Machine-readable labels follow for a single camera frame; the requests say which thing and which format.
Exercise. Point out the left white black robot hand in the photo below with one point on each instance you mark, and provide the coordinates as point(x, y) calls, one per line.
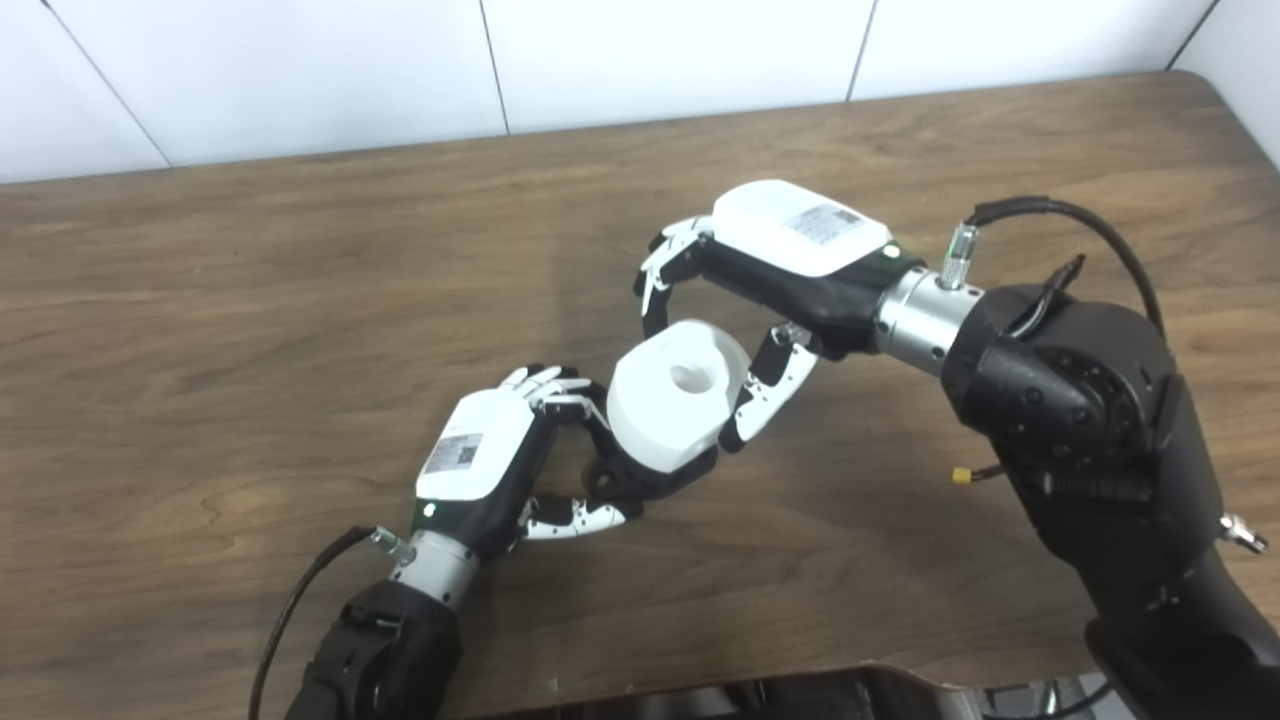
point(475, 455)

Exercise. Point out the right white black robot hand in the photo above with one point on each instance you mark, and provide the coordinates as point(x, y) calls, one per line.
point(790, 250)

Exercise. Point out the black flanged holder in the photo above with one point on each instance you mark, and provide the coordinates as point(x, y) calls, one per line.
point(650, 478)

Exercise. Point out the round white piece with hole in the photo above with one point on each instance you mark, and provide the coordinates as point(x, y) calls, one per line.
point(670, 400)

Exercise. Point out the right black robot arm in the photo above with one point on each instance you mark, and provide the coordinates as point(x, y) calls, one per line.
point(1100, 430)

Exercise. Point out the small yellow connector plug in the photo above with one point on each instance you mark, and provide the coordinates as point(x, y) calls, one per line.
point(963, 476)

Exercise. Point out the black robot torso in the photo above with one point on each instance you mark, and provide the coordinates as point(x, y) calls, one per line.
point(780, 695)

